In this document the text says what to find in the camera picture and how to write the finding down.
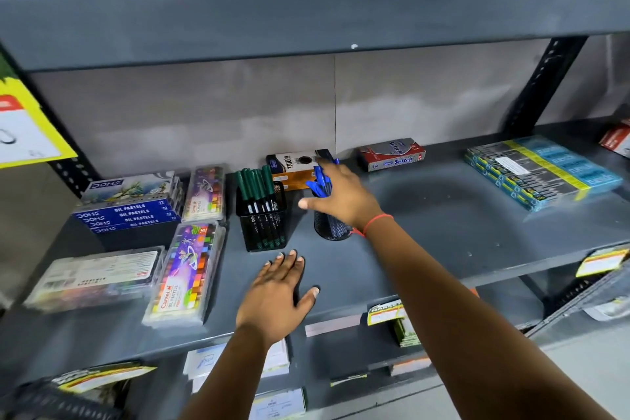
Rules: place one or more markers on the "person's right hand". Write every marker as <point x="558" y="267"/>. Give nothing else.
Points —
<point x="350" y="200"/>

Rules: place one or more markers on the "person's left hand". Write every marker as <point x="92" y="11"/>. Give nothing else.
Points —
<point x="273" y="304"/>

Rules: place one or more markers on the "person's left thumb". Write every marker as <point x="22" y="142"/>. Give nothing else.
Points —
<point x="308" y="297"/>

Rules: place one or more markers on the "person's left little finger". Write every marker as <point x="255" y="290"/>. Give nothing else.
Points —
<point x="268" y="274"/>

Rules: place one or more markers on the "person's right thumb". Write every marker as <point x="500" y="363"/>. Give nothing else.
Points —
<point x="311" y="202"/>

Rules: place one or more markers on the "person's left middle finger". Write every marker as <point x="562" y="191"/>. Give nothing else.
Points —
<point x="291" y="266"/>

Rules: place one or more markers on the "bunch of blue pens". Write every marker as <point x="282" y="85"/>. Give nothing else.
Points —
<point x="321" y="183"/>

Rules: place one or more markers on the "person's right forearm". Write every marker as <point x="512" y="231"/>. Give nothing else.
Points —
<point x="467" y="331"/>

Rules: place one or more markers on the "person's left forearm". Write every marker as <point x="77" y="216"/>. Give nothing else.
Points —
<point x="231" y="380"/>

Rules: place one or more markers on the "round black mesh pen holder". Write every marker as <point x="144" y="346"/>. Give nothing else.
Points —
<point x="330" y="229"/>

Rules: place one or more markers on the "pink paper pad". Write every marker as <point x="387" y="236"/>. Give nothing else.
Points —
<point x="333" y="325"/>

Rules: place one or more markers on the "black and orange pen box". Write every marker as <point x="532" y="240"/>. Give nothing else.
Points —
<point x="290" y="166"/>

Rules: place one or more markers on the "square black mesh pen holder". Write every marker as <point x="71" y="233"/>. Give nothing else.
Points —
<point x="263" y="230"/>

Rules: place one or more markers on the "bunch of green markers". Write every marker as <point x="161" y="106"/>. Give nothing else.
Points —
<point x="256" y="188"/>

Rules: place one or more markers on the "red thread wristband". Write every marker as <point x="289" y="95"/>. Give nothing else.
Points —
<point x="376" y="221"/>

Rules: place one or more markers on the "large clear colourful pastel case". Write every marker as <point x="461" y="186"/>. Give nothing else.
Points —
<point x="184" y="274"/>

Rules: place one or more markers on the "red and silver pen box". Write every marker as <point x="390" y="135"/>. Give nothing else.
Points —
<point x="391" y="155"/>

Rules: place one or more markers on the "small clear colourful pastel case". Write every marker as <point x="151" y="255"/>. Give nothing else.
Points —
<point x="204" y="194"/>

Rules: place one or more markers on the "small green box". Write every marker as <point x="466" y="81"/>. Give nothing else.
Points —
<point x="406" y="333"/>

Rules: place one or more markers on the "grey metal shelving rack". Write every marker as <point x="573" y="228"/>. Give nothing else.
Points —
<point x="418" y="218"/>

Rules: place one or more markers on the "white label pack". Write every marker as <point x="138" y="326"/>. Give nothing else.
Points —
<point x="278" y="404"/>

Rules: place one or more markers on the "orange edged paper pad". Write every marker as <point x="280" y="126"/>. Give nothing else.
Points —
<point x="409" y="365"/>

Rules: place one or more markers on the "blue flower print pastel box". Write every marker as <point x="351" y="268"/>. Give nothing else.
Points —
<point x="130" y="191"/>

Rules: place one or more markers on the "clear flat crayon case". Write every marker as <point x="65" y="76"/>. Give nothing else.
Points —
<point x="93" y="278"/>

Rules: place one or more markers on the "stack of teal pen packs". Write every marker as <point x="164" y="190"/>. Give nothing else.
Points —
<point x="544" y="171"/>

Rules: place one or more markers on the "black mesh basket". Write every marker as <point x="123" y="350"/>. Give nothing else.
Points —
<point x="54" y="402"/>

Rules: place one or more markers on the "yellow hanging sign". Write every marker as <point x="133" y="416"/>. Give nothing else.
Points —
<point x="24" y="124"/>

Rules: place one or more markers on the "white plastic packet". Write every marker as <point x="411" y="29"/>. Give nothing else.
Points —
<point x="610" y="306"/>

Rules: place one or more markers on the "red and white box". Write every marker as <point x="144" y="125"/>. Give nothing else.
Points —
<point x="617" y="139"/>

